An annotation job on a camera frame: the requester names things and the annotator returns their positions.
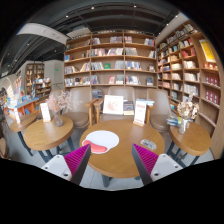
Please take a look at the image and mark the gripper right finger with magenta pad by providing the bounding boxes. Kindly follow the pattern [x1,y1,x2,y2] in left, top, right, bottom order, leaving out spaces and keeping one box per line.
[132,144,182,186]

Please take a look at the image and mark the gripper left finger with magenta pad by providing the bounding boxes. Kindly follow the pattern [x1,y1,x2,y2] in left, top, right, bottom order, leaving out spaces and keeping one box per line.
[42,144,91,185]

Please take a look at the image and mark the grey patterned computer mouse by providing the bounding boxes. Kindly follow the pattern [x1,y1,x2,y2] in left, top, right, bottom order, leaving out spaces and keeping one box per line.
[140,139,157,150]

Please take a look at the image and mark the white mouse pad red rest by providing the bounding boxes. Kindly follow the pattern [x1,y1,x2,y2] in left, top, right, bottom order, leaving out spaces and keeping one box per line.
[82,130,119,154]

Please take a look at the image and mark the round wooden centre table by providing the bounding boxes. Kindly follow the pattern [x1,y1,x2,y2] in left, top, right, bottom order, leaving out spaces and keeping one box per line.
[80,120,165,187]

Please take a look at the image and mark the round wooden table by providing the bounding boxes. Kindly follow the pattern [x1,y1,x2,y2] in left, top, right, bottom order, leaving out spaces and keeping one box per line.
[80,120,165,187]
[167,122,211,167]
[24,116,74,163]

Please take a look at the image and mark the round wooden left table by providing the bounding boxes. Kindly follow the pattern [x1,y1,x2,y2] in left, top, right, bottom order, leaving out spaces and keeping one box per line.
[24,116,74,163]

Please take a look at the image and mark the stack of books right table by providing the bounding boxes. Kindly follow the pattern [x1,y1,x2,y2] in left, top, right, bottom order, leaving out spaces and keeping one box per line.
[166,115,182,126]

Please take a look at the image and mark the beige armchair left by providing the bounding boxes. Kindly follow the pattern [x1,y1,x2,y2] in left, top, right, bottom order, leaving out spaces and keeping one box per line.
[63,87,97,129]

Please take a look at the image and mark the beige armchair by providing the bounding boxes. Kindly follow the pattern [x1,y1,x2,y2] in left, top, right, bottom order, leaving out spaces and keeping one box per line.
[146,88,176,133]
[63,87,97,129]
[94,86,154,126]

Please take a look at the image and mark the round wooden right table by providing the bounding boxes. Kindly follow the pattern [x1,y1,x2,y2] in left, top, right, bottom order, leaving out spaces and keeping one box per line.
[167,122,211,167]

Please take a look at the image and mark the beige armchair right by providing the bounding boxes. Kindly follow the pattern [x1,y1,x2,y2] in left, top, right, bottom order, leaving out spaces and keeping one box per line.
[146,88,176,133]

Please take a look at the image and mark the white red sign stand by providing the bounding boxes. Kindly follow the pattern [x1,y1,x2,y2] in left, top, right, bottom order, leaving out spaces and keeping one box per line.
[133,101,146,126]

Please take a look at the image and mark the white sign on left table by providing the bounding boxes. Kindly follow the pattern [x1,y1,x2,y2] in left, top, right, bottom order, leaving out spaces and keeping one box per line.
[40,103,51,122]

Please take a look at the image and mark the pink dried flowers in vase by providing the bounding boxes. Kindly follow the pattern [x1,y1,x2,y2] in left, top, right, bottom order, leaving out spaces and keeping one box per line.
[46,91,69,127]

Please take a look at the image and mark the dark book on chair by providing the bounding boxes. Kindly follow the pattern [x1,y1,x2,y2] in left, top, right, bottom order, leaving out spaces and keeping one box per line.
[123,101,134,115]

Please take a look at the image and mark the white dried flowers in vase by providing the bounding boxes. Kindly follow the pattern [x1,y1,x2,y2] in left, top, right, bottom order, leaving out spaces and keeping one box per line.
[177,97,199,134]

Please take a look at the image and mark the orange display counter left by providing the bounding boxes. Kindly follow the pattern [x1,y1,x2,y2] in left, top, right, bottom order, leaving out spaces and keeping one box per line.
[6,97,39,119]

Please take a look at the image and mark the beige armchair centre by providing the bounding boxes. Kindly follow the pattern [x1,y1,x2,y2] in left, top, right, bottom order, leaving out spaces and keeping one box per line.
[94,86,154,126]

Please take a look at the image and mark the distant wooden bookshelf left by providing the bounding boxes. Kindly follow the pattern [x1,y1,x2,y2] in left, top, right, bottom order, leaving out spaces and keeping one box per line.
[25,63,51,100]

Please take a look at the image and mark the large wooden bookshelf back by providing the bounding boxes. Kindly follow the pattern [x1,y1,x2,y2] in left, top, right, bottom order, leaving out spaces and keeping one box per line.
[64,30,158,98]

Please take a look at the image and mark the yellow poster on shelf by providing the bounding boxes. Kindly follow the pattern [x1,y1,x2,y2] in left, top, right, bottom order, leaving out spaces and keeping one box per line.
[200,39,216,63]

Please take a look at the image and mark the wooden bookshelf right wall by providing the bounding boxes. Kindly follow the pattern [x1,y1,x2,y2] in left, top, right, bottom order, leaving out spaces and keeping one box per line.
[156,16,224,159]

